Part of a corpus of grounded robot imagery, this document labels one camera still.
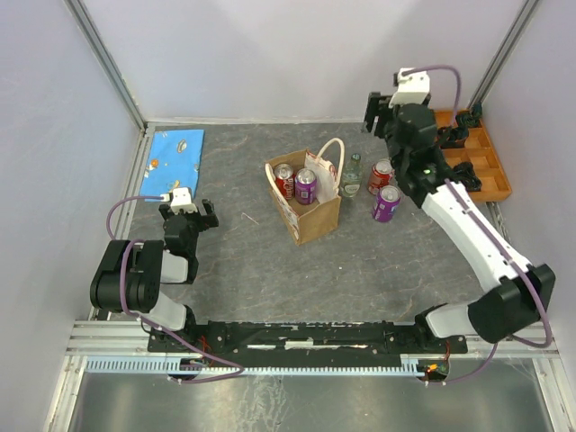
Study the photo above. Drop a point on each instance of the red soda can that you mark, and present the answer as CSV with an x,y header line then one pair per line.
x,y
284,179

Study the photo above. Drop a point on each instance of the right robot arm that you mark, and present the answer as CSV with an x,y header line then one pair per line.
x,y
516,293

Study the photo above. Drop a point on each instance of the aluminium frame rail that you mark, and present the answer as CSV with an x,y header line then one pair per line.
x,y
126,338

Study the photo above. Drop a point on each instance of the corner aluminium post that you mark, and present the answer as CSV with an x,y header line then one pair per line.
x,y
515,31
87,26

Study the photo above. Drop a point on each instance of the orange compartment tray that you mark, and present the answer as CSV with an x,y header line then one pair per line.
x,y
478,150

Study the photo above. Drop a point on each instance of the silver soda can front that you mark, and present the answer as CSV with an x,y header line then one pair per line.
x,y
382,173

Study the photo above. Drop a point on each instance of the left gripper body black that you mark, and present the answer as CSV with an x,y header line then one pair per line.
x,y
194,221

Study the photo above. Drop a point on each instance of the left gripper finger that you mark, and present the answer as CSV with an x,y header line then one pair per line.
x,y
165,211
209,220

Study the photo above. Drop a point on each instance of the blue patterned cloth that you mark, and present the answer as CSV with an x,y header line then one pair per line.
x,y
174,161

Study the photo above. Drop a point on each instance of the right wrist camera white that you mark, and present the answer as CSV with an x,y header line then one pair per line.
x,y
412,87

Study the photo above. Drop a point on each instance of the brown paper bag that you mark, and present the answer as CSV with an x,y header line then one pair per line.
x,y
308,222

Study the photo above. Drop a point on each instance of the purple soda can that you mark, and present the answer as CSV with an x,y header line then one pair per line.
x,y
387,200
305,184

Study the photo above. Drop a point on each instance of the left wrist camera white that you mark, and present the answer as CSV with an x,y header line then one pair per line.
x,y
180,200

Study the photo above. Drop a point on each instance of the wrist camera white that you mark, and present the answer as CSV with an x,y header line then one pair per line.
x,y
180,200
412,87

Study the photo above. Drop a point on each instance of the rolled black sock lower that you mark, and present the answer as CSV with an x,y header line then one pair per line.
x,y
465,174

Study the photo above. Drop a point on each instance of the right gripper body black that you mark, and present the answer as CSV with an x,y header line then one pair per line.
x,y
392,147

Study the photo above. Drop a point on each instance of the rolled sock corner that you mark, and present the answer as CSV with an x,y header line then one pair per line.
x,y
471,118

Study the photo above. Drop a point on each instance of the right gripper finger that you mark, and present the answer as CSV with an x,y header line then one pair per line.
x,y
371,111
385,114

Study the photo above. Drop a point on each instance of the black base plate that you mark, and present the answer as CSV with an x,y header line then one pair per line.
x,y
301,346

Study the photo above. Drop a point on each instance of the right corner aluminium post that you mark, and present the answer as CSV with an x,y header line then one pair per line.
x,y
515,31

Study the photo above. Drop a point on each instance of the rolled black sock upper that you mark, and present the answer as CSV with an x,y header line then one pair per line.
x,y
452,137

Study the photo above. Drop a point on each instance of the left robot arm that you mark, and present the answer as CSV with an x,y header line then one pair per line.
x,y
129,280

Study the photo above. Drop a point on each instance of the rolled black sock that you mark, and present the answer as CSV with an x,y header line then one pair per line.
x,y
465,174
452,137

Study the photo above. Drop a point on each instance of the left corner aluminium post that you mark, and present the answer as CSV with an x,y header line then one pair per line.
x,y
87,26

